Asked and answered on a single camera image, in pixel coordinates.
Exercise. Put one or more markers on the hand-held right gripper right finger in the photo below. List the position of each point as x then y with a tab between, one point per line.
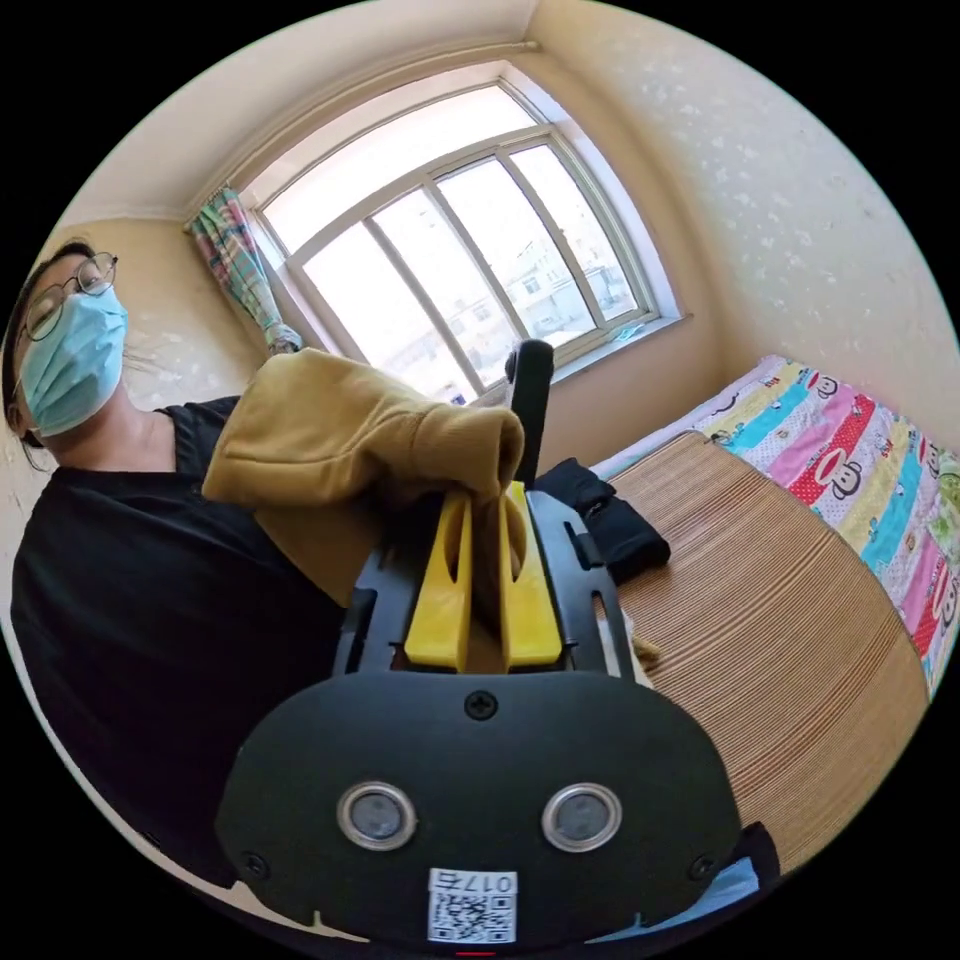
531	607

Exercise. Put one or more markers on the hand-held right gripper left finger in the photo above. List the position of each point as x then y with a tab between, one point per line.
439	600

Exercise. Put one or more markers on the khaki long sleeve shirt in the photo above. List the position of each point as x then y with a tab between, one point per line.
337	431

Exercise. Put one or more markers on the black garment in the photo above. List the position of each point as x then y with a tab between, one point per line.
624	534

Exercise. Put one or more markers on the bed with woven mat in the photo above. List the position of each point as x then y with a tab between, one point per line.
757	645

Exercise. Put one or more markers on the person's body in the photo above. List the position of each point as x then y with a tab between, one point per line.
150	600

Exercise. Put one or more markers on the checked curtain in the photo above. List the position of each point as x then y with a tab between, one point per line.
238	262

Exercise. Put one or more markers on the window with white frame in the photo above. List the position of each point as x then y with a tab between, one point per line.
450	247

